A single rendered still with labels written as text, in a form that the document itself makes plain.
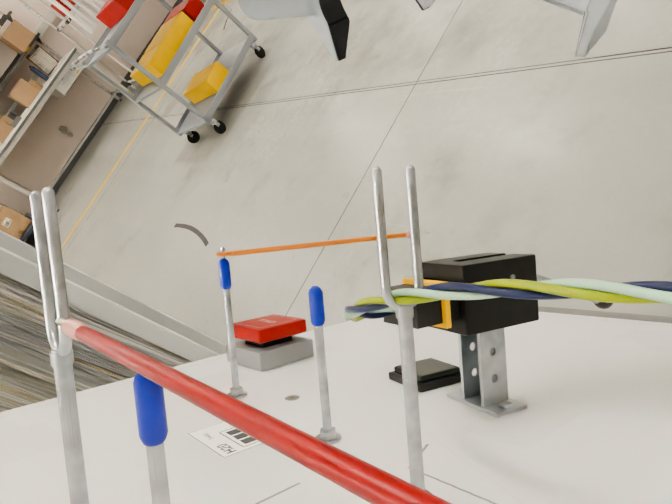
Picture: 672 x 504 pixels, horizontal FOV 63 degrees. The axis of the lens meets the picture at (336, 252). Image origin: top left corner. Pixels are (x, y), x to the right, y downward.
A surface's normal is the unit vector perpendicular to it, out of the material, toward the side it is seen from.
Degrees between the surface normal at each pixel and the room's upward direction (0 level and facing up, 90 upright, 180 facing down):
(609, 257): 0
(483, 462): 54
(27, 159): 90
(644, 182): 0
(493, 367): 79
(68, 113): 90
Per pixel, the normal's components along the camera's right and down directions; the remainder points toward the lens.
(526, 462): -0.08, -0.99
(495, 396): 0.45, 0.03
